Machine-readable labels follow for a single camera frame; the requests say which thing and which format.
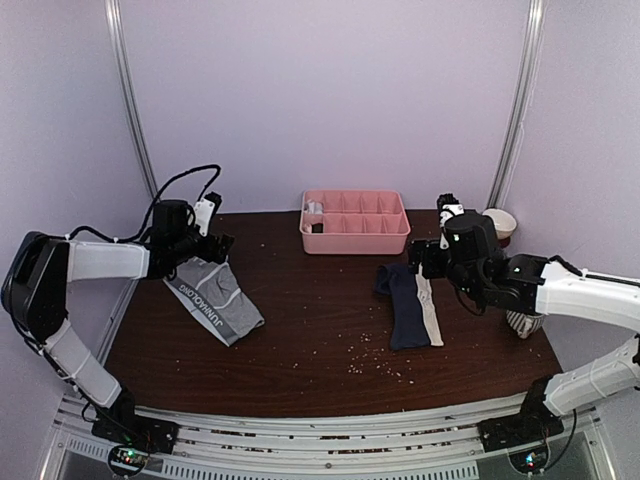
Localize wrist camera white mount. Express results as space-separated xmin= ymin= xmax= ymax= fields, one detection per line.
xmin=194 ymin=192 xmax=222 ymax=237
xmin=436 ymin=193 xmax=464 ymax=250

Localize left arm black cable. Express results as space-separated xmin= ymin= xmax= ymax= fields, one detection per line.
xmin=69 ymin=164 xmax=222 ymax=246

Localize white ceramic bowl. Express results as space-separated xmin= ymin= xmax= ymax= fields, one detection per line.
xmin=483 ymin=208 xmax=517 ymax=240

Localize right round controller board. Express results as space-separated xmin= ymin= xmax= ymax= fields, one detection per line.
xmin=509 ymin=446 xmax=551 ymax=475

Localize navy and cream underwear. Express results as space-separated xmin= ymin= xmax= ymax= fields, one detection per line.
xmin=374 ymin=264 xmax=444 ymax=351

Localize red patterned saucer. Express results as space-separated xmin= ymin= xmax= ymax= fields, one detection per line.
xmin=497 ymin=232 xmax=512 ymax=248

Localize grey boxer briefs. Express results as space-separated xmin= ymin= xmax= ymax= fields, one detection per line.
xmin=164 ymin=258 xmax=265 ymax=347

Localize round controller board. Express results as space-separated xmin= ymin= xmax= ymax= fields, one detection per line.
xmin=509 ymin=446 xmax=551 ymax=475
xmin=107 ymin=445 xmax=150 ymax=476

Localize left aluminium corner post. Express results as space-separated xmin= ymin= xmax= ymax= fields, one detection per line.
xmin=104 ymin=0 xmax=158 ymax=198

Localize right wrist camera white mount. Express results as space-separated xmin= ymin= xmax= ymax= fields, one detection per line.
xmin=436 ymin=193 xmax=464 ymax=250

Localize left round controller board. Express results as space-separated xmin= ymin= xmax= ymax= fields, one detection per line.
xmin=107 ymin=445 xmax=150 ymax=476

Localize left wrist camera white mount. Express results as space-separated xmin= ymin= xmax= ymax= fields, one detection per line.
xmin=194 ymin=192 xmax=222 ymax=237

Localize striped grey white cup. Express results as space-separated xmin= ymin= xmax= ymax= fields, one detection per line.
xmin=506 ymin=311 xmax=546 ymax=339

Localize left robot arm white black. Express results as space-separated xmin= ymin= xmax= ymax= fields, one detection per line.
xmin=1 ymin=194 xmax=234 ymax=454

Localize white rolled item in box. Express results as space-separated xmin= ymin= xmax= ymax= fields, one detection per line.
xmin=304 ymin=200 xmax=324 ymax=215

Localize aluminium corner post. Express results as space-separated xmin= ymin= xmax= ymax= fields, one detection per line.
xmin=104 ymin=0 xmax=158 ymax=198
xmin=487 ymin=0 xmax=547 ymax=208

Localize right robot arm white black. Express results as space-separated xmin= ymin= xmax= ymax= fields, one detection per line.
xmin=408 ymin=210 xmax=639 ymax=452

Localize pink divided organizer box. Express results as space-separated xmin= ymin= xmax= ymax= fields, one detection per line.
xmin=299 ymin=189 xmax=411 ymax=255

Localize right aluminium corner post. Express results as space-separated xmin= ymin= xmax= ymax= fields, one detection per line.
xmin=487 ymin=0 xmax=547 ymax=208

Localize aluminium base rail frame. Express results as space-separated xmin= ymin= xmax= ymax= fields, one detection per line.
xmin=35 ymin=394 xmax=621 ymax=479

